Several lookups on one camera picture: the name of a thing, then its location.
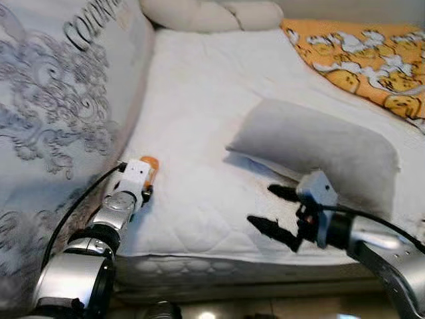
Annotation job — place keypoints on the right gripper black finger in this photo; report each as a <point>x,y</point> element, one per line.
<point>275,229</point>
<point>284,193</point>

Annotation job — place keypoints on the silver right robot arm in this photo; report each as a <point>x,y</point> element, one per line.
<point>392,266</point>

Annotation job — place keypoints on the small orange bottle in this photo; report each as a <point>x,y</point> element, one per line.
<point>151,166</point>

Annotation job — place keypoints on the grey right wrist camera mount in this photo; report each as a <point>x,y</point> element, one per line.
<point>317,189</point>

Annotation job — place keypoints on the grey patterned bed mattress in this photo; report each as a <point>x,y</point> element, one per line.
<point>232,271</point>

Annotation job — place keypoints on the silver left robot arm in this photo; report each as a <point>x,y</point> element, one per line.
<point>73,279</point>

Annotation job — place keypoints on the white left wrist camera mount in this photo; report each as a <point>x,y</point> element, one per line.
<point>136,174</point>

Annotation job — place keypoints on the grey pillow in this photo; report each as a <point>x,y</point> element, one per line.
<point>319,146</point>

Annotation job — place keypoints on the orange cartoon print blanket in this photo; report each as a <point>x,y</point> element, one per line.
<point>358,60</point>

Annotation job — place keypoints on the beige knot cushion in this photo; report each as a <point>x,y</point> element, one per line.
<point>199,14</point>

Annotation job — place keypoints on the white quilted mattress cover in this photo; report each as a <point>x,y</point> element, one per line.
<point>199,133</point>

